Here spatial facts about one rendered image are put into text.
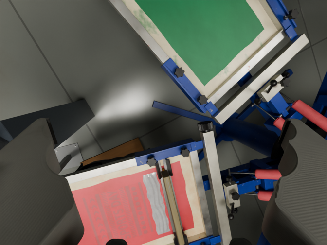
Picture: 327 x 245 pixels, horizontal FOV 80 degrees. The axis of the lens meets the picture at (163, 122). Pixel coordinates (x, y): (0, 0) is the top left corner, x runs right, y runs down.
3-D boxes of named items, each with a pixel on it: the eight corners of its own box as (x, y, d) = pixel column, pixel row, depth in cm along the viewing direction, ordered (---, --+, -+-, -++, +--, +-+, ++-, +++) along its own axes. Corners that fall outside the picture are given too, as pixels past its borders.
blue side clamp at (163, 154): (136, 162, 99) (137, 167, 93) (134, 152, 98) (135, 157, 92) (192, 146, 103) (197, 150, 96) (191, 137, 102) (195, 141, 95)
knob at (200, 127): (196, 133, 98) (202, 137, 91) (194, 123, 97) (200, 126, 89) (210, 130, 99) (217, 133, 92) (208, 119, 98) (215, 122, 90)
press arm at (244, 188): (221, 194, 105) (225, 200, 100) (219, 184, 104) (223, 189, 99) (250, 185, 107) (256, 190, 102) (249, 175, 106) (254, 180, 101)
